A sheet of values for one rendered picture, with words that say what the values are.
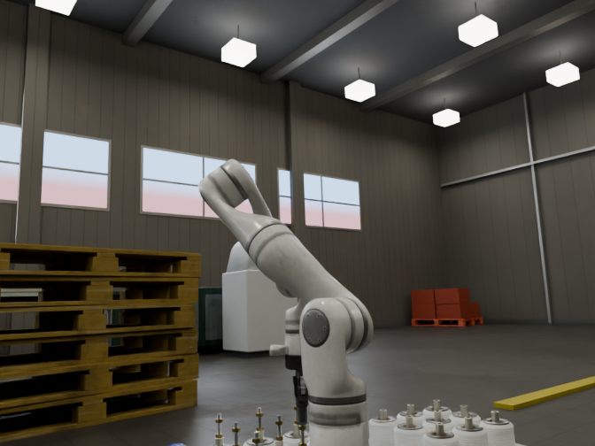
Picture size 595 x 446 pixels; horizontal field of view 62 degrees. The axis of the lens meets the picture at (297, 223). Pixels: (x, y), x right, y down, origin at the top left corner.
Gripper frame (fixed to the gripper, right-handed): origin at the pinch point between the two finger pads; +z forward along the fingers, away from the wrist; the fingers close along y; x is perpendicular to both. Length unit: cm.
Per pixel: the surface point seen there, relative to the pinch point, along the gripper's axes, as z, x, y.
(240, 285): -51, 36, 496
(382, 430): 12.8, -26.8, 35.0
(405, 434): 11.9, -31.3, 25.2
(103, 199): -203, 265, 689
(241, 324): -4, 36, 496
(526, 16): -507, -453, 639
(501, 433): 13, -60, 25
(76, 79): -400, 307, 665
